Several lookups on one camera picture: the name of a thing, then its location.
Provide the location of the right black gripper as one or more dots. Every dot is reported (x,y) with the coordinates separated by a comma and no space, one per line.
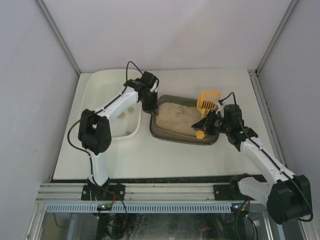
(210,124)

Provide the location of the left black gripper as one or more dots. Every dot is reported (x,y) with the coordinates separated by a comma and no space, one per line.
(150,102)

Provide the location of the brown litter box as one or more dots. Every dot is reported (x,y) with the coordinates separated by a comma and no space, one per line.
(174,119)

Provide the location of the yellow litter scoop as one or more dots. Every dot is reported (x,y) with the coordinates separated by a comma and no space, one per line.
(207,102)

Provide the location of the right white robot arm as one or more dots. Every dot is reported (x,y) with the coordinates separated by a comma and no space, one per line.
(285,195)

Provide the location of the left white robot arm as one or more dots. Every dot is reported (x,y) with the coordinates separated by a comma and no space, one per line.
(92,135)

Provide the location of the litter clump in tub centre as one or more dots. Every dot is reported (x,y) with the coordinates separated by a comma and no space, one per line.
(121,115)

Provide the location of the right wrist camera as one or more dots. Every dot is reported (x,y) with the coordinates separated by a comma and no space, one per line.
(220,106)

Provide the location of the aluminium front rail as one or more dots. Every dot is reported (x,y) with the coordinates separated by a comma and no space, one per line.
(142,192)

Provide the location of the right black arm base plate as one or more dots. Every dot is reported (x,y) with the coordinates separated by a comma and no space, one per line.
(224,192)

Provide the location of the right aluminium side rail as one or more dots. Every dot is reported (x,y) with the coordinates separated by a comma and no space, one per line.
(267,116)

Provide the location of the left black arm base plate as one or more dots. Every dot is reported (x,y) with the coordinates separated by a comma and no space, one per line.
(107,192)

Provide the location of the grey slotted cable duct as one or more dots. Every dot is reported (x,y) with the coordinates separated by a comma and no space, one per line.
(141,208)

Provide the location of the left aluminium frame post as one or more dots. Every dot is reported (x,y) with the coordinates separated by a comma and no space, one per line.
(40,4)

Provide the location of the aluminium frame post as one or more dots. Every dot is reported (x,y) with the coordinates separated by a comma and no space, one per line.
(40,4)
(277,34)

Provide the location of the right aluminium frame post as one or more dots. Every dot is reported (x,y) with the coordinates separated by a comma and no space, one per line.
(277,34)

